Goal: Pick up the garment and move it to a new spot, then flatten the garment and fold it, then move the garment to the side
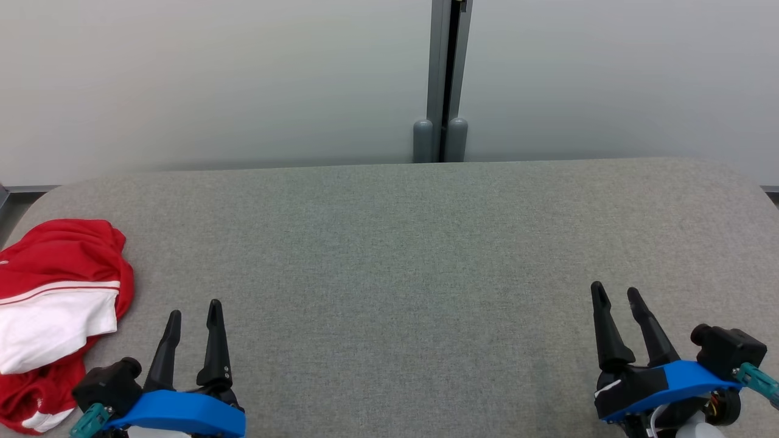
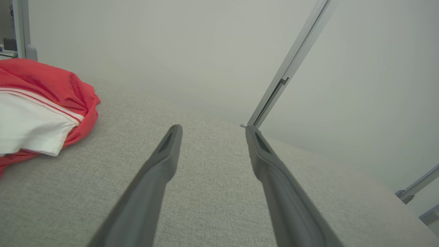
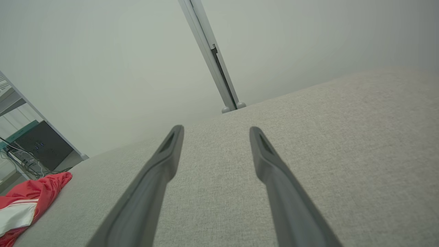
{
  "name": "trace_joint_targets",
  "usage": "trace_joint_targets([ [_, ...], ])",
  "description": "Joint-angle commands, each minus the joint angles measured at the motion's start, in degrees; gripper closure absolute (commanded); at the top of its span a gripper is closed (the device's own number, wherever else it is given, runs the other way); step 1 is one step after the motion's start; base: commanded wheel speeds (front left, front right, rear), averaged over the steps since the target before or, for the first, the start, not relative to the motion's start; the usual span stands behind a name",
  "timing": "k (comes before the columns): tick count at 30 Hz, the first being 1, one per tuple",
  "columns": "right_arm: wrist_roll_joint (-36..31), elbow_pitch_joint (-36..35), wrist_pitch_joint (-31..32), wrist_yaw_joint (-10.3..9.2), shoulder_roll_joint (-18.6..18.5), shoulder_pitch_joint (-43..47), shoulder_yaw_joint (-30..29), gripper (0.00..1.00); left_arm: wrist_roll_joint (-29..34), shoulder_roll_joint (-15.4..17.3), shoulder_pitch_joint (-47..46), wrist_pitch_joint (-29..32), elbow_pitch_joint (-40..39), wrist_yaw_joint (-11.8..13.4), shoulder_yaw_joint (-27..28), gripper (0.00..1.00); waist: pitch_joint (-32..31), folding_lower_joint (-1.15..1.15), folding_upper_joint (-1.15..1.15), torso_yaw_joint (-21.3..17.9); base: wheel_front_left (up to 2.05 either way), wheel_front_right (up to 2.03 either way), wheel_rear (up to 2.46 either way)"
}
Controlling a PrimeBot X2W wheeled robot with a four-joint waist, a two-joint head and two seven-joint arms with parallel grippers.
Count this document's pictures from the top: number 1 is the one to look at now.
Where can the red garment with white trim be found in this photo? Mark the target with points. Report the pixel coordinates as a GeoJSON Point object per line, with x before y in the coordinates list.
{"type": "Point", "coordinates": [24, 389]}

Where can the grey partition post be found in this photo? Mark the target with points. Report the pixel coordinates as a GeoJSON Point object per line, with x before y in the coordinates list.
{"type": "Point", "coordinates": [437, 61]}

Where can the grey fabric sofa cushion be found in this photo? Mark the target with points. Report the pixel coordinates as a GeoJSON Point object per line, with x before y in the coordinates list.
{"type": "Point", "coordinates": [389, 274]}

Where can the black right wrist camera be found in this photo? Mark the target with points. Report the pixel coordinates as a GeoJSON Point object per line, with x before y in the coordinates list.
{"type": "Point", "coordinates": [727, 353]}

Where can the grey partition base rail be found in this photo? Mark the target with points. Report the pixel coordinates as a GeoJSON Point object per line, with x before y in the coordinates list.
{"type": "Point", "coordinates": [30, 189]}
{"type": "Point", "coordinates": [770, 189]}

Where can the teal left camera connector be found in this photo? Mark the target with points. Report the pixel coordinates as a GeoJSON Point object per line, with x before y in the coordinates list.
{"type": "Point", "coordinates": [90, 421]}

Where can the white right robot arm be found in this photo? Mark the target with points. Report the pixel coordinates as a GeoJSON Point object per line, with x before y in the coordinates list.
{"type": "Point", "coordinates": [700, 432]}

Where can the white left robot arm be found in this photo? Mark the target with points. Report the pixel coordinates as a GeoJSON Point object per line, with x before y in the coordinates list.
{"type": "Point", "coordinates": [158, 433]}

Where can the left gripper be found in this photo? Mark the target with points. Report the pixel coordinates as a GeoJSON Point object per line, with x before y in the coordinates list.
{"type": "Point", "coordinates": [182, 413]}

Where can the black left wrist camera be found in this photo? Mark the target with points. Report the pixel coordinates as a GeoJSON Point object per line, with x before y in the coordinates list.
{"type": "Point", "coordinates": [106, 383]}

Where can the teal camera connector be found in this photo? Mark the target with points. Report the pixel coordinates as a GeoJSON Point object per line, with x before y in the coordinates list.
{"type": "Point", "coordinates": [90, 421]}
{"type": "Point", "coordinates": [758, 380]}

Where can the teal right camera connector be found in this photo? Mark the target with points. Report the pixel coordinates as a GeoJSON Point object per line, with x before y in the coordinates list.
{"type": "Point", "coordinates": [758, 380]}

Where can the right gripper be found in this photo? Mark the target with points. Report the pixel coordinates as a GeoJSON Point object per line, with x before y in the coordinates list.
{"type": "Point", "coordinates": [657, 389]}

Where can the red jersey with white sleeves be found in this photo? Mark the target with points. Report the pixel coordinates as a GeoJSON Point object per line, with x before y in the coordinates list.
{"type": "Point", "coordinates": [61, 255]}

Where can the grey rounded post foot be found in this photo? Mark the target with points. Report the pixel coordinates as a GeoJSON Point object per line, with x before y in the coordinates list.
{"type": "Point", "coordinates": [422, 143]}
{"type": "Point", "coordinates": [456, 140]}

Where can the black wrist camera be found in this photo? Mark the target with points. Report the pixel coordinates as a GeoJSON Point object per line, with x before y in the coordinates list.
{"type": "Point", "coordinates": [727, 353]}
{"type": "Point", "coordinates": [106, 383]}

